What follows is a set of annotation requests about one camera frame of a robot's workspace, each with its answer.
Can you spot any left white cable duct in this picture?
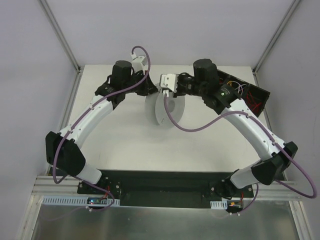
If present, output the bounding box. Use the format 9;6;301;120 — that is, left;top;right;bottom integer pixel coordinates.
42;196;120;207

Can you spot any white cable duct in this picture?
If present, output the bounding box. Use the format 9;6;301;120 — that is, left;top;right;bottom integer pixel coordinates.
210;199;228;210
42;196;120;207

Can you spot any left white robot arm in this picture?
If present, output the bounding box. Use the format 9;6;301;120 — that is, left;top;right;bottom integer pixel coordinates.
45;55;158;195

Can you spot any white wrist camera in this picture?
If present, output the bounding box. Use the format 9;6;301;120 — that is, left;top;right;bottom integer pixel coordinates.
159;73;179;97
131;54;148;73

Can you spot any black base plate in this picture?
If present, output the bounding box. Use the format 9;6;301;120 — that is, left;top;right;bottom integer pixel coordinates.
76;168;255;208

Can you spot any red wires right compartment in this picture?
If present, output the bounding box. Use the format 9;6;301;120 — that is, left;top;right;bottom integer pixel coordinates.
246;91;263;113

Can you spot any aluminium frame rail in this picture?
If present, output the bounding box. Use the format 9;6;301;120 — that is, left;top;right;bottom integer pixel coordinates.
31;176;302;201

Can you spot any purple cable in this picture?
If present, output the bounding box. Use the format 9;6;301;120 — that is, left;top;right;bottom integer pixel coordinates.
51;45;152;213
163;91;316;216

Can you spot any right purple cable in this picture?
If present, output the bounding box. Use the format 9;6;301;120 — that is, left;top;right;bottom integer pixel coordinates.
163;91;316;216

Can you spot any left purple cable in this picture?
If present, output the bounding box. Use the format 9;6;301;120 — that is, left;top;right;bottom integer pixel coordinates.
51;45;152;213

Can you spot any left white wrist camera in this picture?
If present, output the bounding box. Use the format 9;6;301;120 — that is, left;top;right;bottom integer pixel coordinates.
131;54;148;73

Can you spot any black three-compartment bin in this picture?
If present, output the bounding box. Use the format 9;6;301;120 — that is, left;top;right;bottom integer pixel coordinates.
217;70;270;117

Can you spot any right white cable duct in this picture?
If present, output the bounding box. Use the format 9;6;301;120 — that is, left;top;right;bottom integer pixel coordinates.
210;199;228;210

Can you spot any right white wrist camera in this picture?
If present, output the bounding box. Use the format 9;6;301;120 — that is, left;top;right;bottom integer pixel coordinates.
159;73;179;97

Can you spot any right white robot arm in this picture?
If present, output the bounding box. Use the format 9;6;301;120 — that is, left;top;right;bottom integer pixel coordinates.
175;58;298;199

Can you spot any grey plastic spool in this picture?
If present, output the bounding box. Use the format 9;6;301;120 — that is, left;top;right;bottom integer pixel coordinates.
144;84;186;129

